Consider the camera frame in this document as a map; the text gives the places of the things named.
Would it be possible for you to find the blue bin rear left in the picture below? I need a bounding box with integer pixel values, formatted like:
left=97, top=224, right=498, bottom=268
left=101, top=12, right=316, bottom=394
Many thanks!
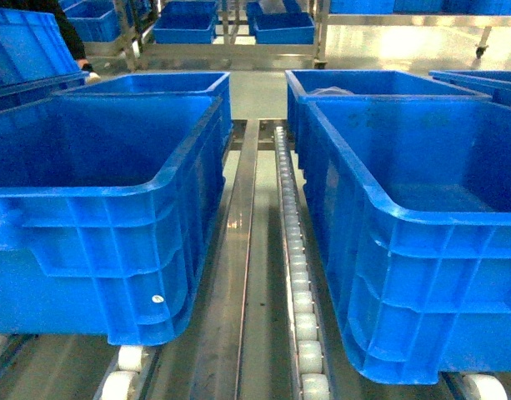
left=58, top=71, right=233, bottom=149

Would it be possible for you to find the large blue bin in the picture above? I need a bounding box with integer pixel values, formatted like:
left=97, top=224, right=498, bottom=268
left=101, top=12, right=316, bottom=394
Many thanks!
left=302, top=99, right=511, bottom=384
left=0, top=95, right=224, bottom=346

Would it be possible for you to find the large blue bin front right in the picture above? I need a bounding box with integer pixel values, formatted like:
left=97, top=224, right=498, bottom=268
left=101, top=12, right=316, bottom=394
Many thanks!
left=302, top=99, right=511, bottom=384

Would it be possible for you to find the white roller track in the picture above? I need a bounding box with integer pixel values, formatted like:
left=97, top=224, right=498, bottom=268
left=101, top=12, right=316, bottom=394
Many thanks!
left=273, top=125, right=332, bottom=399

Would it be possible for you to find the blue bin rear right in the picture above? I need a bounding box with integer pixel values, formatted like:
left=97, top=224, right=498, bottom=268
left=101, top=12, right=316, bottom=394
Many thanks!
left=285, top=69, right=492, bottom=147

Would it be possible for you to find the large blue bin front left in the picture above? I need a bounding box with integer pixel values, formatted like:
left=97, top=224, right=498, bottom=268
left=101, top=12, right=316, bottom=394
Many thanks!
left=0, top=95, right=224, bottom=346

